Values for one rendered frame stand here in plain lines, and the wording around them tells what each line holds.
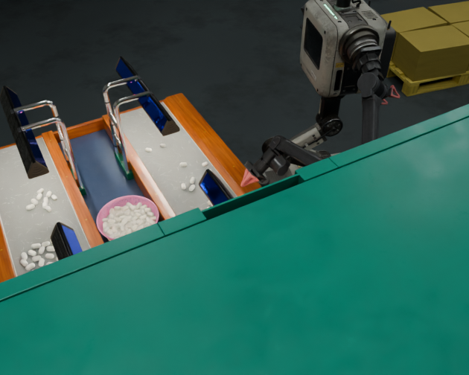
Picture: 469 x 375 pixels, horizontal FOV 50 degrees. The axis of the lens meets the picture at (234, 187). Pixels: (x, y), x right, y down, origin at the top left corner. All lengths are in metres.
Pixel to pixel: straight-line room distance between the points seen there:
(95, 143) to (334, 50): 1.36
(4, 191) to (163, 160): 0.75
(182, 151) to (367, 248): 1.89
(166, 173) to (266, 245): 1.73
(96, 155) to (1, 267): 0.82
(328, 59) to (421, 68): 2.36
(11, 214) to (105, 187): 0.44
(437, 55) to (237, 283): 3.91
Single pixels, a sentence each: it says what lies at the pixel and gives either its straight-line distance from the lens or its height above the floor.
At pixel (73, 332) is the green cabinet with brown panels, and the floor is 1.79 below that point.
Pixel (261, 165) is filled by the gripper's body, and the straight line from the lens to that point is 2.14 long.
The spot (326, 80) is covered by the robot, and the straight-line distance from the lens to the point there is 2.21.
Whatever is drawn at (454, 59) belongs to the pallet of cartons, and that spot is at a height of 0.28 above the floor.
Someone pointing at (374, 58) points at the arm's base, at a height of 1.39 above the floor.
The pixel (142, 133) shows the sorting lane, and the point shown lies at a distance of 2.71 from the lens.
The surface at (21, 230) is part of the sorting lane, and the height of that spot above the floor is 0.74.
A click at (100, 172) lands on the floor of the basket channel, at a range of 2.61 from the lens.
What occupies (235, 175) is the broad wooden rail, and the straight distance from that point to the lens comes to 2.37.
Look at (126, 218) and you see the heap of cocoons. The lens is 2.26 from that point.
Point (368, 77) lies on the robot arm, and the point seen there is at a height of 1.35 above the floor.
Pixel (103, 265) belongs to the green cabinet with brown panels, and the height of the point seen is 1.79.
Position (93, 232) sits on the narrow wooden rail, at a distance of 2.20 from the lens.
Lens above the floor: 2.35
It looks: 43 degrees down
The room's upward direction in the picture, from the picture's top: straight up
